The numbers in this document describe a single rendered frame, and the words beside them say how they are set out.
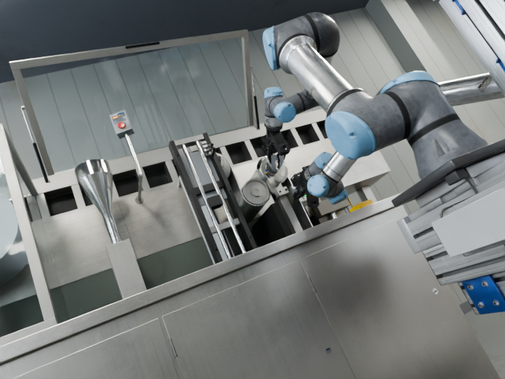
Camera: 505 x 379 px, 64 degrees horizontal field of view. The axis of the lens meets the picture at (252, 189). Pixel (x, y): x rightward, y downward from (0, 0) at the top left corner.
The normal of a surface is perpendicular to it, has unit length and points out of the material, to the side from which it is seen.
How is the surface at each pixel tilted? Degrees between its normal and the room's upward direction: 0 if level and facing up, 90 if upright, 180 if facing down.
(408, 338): 90
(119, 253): 90
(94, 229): 90
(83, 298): 90
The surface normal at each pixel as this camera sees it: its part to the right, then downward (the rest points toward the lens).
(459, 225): -0.90, 0.31
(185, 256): 0.27, -0.40
